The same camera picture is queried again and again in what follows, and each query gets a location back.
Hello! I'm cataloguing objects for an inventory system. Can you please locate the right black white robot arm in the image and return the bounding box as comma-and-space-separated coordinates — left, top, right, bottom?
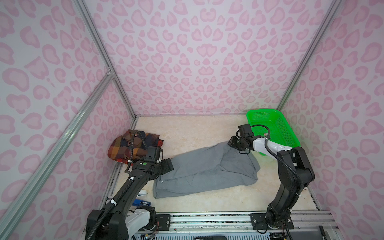
228, 124, 315, 229

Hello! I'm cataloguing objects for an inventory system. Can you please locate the corner aluminium post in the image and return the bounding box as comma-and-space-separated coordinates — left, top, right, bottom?
73, 0, 137, 121
277, 0, 344, 112

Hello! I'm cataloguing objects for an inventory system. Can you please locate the blue black tool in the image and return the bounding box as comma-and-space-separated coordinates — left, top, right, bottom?
133, 199, 151, 207

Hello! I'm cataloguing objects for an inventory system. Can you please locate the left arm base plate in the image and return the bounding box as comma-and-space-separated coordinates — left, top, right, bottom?
138, 214, 171, 232

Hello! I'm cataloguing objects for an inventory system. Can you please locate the green plastic basket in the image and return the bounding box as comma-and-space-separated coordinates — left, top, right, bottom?
247, 109, 303, 158

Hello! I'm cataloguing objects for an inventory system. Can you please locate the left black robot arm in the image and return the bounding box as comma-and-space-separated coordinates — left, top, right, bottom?
85, 147, 174, 240

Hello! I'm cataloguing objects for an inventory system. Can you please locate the right corner aluminium post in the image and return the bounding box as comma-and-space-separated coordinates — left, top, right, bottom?
277, 0, 344, 112

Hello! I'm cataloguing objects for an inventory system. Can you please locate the small white device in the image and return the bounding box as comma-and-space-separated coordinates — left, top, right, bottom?
138, 190, 147, 196

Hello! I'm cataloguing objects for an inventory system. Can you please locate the left corner aluminium post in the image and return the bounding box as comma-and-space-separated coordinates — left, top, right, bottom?
73, 0, 137, 121

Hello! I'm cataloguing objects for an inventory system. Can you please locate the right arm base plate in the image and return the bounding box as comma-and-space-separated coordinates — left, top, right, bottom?
250, 213, 295, 232

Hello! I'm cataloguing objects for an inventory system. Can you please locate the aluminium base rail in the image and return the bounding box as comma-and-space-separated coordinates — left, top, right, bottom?
80, 209, 343, 240

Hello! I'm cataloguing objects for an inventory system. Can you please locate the grey long sleeve shirt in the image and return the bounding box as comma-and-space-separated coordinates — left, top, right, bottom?
153, 142, 261, 199

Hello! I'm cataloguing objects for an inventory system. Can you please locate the folded plaid flannel shirt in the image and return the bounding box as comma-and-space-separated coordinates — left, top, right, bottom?
107, 130, 164, 165

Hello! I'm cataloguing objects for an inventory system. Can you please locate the diagonal aluminium frame bar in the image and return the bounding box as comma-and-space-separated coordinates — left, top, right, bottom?
1, 71, 115, 240

